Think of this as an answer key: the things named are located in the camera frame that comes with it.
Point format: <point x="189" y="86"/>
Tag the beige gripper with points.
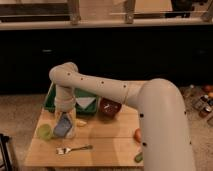
<point x="65" y="124"/>

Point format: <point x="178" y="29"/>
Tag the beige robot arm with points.
<point x="166" y="141"/>

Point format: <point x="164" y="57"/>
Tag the yellow sponge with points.
<point x="81" y="123"/>

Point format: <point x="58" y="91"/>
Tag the green paper cup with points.
<point x="44" y="132"/>

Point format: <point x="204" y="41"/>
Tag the silver metal fork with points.
<point x="66" y="150"/>

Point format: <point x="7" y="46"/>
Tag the white folded cloth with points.
<point x="84" y="102"/>

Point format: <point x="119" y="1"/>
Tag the green plastic bin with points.
<point x="90" y="110"/>

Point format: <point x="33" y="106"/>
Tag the wooden table board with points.
<point x="112" y="141"/>

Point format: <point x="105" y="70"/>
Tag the dark red bowl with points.
<point x="109" y="108"/>

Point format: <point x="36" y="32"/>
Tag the black stand at left edge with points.
<point x="7" y="163"/>

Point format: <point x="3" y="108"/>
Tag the orange fruit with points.
<point x="137" y="135"/>

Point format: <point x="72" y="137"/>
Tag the green vegetable piece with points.
<point x="139" y="157"/>

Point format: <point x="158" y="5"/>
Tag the wooden railing shelf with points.
<point x="55" y="14"/>

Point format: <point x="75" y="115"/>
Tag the clutter of small items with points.
<point x="202" y="99"/>

